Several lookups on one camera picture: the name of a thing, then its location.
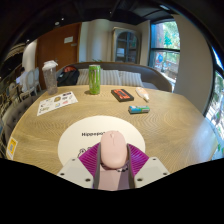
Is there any white door sign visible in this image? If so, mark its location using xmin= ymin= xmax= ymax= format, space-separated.
xmin=63 ymin=35 xmax=75 ymax=44

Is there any white dining chair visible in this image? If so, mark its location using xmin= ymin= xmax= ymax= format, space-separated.
xmin=19 ymin=67 xmax=43 ymax=101

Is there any green and blue small pack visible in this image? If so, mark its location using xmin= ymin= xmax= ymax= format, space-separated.
xmin=128 ymin=105 xmax=151 ymax=115

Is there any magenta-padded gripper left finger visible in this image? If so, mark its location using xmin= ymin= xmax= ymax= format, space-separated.
xmin=57 ymin=142 xmax=103 ymax=190

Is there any striped sofa cushion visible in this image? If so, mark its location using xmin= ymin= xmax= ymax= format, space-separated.
xmin=99 ymin=69 xmax=123 ymax=86
xmin=75 ymin=68 xmax=90 ymax=86
xmin=119 ymin=70 xmax=145 ymax=88

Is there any brown wooden door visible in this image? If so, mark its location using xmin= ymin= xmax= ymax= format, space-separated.
xmin=35 ymin=22 xmax=82 ymax=90

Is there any green drink can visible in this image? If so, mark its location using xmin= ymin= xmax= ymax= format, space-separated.
xmin=88 ymin=64 xmax=102 ymax=96

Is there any pink computer mouse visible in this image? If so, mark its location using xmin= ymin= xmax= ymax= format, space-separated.
xmin=100 ymin=130 xmax=129 ymax=172

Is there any yellow square sticker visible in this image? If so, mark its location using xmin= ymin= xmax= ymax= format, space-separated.
xmin=6 ymin=137 xmax=18 ymax=160

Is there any tall black framed window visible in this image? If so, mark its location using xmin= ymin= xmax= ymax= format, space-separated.
xmin=148 ymin=19 xmax=181 ymax=92

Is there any brown curved sofa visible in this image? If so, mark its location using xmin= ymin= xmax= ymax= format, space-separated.
xmin=54 ymin=61 xmax=174 ymax=94

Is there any grey tufted chair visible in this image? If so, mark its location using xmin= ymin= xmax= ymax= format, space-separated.
xmin=1 ymin=95 xmax=38 ymax=144

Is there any wide black framed window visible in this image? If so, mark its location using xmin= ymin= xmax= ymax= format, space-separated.
xmin=203 ymin=46 xmax=224 ymax=161

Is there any black and red box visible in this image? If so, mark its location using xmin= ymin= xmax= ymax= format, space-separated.
xmin=110 ymin=88 xmax=135 ymax=103

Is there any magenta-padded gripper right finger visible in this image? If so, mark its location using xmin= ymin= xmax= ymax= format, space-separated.
xmin=124 ymin=143 xmax=172 ymax=190

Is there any person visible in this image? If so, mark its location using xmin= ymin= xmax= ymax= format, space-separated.
xmin=15 ymin=66 xmax=30 ymax=93

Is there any white printed paper sheet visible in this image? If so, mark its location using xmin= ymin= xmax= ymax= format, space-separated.
xmin=36 ymin=90 xmax=79 ymax=117

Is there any white hippo print mouse pad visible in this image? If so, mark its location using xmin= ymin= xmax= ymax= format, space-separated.
xmin=57 ymin=115 xmax=146 ymax=192

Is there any clear shaker bottle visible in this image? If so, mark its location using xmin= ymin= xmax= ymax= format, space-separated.
xmin=42 ymin=60 xmax=59 ymax=96

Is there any black and orange backpack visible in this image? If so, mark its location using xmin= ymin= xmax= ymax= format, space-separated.
xmin=56 ymin=65 xmax=81 ymax=88

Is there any arched glass door cabinet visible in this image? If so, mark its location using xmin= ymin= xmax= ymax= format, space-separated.
xmin=111 ymin=27 xmax=141 ymax=65

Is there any clear plastic wrapped tube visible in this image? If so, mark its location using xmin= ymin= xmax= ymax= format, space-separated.
xmin=134 ymin=86 xmax=151 ymax=103

